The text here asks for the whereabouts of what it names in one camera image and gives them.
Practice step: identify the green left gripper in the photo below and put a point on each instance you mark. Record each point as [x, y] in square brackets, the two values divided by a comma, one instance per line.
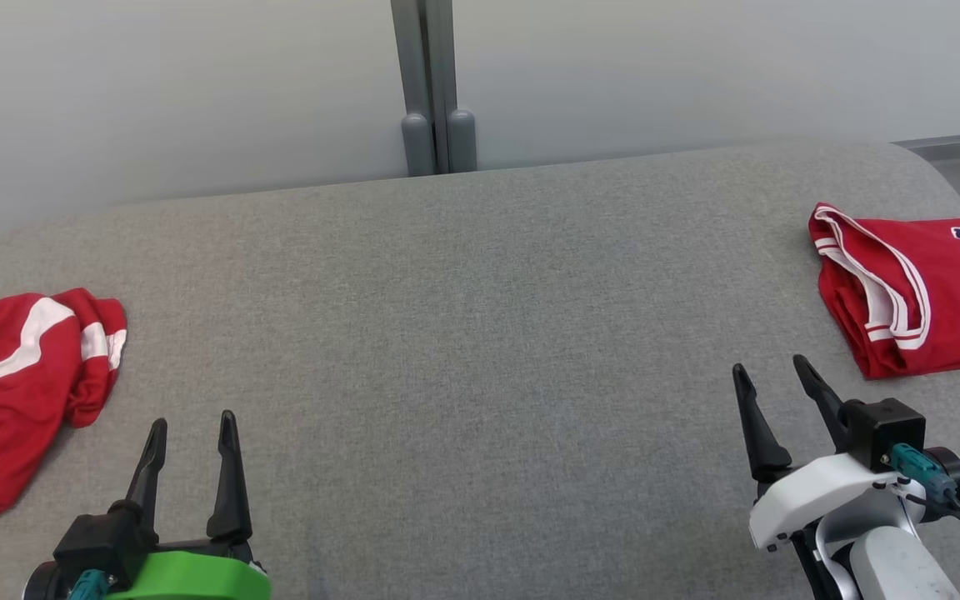
[197, 579]

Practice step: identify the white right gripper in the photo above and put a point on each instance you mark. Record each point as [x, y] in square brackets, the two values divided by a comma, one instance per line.
[813, 496]

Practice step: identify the red shorts with white stripe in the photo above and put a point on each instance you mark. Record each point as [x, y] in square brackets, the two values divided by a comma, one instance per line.
[5, 425]

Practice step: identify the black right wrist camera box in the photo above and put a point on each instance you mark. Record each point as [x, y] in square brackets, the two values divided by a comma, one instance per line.
[888, 429]

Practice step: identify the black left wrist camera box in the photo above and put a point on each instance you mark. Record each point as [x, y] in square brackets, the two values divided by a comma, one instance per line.
[101, 542]

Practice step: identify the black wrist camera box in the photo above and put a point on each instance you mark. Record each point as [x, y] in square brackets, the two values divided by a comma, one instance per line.
[888, 429]
[101, 542]

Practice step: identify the grey partition post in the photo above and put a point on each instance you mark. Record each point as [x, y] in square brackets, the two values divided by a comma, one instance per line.
[434, 83]

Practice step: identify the red and white basketball jersey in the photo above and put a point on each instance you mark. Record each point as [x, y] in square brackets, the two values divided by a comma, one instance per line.
[930, 292]

